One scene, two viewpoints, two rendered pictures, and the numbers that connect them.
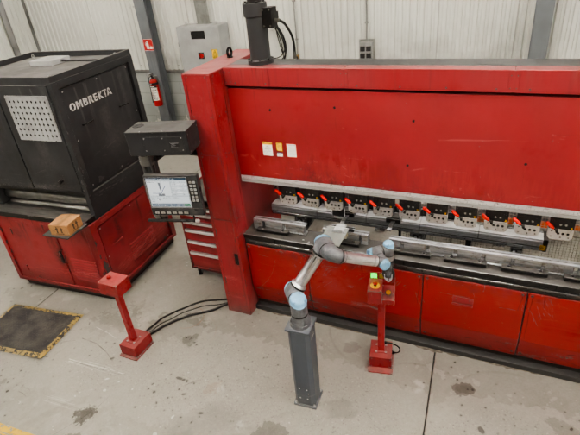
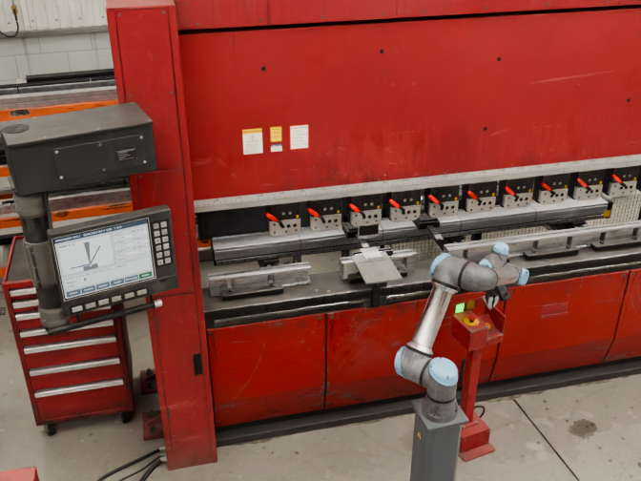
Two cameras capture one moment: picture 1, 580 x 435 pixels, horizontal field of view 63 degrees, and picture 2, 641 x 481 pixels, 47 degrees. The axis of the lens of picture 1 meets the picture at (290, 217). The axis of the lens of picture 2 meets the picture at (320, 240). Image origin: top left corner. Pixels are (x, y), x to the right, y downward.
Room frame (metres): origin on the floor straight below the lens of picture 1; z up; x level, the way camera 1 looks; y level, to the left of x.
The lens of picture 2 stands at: (1.04, 1.89, 2.87)
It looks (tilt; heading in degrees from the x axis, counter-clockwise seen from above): 29 degrees down; 319
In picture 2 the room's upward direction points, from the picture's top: straight up
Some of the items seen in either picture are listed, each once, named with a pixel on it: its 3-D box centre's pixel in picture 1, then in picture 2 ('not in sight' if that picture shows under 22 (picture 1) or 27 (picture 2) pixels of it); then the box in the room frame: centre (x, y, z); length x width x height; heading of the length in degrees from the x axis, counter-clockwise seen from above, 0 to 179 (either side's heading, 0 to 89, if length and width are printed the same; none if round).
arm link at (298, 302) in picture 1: (298, 304); (441, 377); (2.50, 0.01, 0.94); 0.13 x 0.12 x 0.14; 11
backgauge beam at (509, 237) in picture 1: (395, 221); (420, 227); (3.44, -0.89, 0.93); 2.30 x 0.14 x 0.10; 63
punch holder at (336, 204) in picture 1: (335, 198); (363, 206); (3.36, -0.38, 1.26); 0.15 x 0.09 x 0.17; 63
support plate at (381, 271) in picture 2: (333, 236); (376, 267); (3.22, -0.33, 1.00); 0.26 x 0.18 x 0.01; 153
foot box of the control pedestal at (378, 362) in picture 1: (381, 356); (467, 432); (2.77, -0.62, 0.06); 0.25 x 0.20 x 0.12; 164
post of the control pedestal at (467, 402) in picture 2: (381, 324); (470, 381); (2.80, -0.63, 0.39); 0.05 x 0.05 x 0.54; 74
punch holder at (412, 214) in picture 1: (410, 207); (478, 194); (3.09, -0.91, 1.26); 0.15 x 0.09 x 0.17; 63
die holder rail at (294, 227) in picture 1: (280, 224); (259, 279); (3.60, 0.09, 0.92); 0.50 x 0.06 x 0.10; 63
